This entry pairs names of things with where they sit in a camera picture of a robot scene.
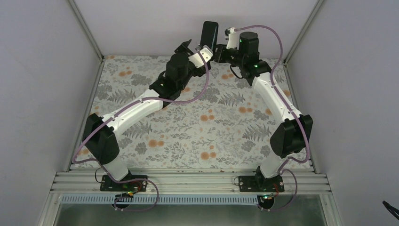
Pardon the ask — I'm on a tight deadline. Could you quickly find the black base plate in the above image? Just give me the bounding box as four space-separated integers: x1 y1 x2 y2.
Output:
238 176 285 193
99 175 147 193

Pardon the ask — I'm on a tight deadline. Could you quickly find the white slotted cable duct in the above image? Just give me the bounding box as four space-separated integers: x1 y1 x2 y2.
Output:
60 194 274 205

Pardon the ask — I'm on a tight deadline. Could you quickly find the floral patterned mat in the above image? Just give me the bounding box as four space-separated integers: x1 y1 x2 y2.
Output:
90 56 279 169

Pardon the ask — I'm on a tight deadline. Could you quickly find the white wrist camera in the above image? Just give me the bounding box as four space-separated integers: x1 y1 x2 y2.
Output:
224 27 239 49
188 45 214 68

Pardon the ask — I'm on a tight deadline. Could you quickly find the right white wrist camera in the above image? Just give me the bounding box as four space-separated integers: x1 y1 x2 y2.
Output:
224 27 239 49

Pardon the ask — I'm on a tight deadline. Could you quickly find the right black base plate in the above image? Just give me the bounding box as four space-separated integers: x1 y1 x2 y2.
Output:
238 176 285 193

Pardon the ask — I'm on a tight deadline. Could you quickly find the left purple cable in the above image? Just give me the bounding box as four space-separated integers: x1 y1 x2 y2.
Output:
72 47 210 212

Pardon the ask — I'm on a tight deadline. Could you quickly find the aluminium mounting rail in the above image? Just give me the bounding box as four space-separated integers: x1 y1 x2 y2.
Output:
50 168 332 195

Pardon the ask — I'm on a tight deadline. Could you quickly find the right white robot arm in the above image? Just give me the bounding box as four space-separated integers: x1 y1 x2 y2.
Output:
215 28 313 192

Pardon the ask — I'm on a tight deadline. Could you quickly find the black object at edge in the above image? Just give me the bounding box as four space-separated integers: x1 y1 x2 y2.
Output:
382 200 399 220

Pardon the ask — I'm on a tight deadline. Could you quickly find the phone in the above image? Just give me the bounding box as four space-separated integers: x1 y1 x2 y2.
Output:
199 21 219 51

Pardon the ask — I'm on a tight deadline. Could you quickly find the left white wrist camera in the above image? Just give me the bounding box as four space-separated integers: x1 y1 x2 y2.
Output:
188 45 214 68

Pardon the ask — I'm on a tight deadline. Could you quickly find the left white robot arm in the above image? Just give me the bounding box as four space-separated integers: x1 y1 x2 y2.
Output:
79 40 216 191

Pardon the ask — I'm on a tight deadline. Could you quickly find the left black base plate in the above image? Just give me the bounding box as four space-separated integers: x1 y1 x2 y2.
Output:
99 175 147 193

